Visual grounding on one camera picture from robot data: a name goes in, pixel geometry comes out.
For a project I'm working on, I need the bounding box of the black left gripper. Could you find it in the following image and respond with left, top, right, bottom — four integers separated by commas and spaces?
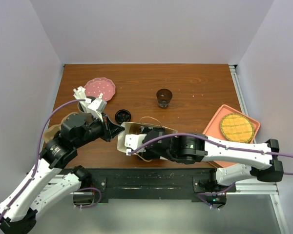
75, 111, 125, 148

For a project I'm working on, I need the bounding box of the yellow paper bag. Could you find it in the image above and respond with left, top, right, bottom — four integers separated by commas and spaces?
117, 116, 177, 156

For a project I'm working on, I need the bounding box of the brown pulp cup carrier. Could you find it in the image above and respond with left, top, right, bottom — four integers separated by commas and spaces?
42, 112, 77, 143

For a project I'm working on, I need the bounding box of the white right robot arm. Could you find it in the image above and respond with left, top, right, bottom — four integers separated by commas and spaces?
131, 130, 284, 192

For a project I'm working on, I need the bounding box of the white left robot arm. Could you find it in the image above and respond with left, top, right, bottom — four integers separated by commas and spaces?
0, 114, 124, 234

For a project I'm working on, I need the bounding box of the pink polka dot plate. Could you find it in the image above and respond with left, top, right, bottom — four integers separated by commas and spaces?
84, 78, 116, 101

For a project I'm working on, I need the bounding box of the white wrapped straws bundle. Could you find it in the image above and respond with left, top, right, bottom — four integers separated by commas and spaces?
73, 86, 103, 99

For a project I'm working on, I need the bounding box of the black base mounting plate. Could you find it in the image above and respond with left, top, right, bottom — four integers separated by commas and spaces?
73, 168, 236, 204

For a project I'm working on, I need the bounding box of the salmon pink tray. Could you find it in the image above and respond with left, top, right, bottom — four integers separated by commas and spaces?
200, 104, 261, 169

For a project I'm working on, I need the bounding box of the yellow woven coaster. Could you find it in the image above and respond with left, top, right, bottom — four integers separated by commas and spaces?
220, 113, 254, 143

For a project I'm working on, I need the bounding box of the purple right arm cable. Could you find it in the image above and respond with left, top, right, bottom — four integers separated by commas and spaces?
128, 133, 293, 210

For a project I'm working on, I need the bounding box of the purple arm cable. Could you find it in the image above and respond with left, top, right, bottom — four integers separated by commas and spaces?
128, 133, 293, 210
0, 98, 103, 234

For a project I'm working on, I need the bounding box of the aluminium frame rail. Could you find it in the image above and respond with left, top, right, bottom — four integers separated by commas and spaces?
21, 174, 280, 195

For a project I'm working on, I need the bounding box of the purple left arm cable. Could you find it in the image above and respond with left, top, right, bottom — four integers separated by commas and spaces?
0, 98, 103, 234

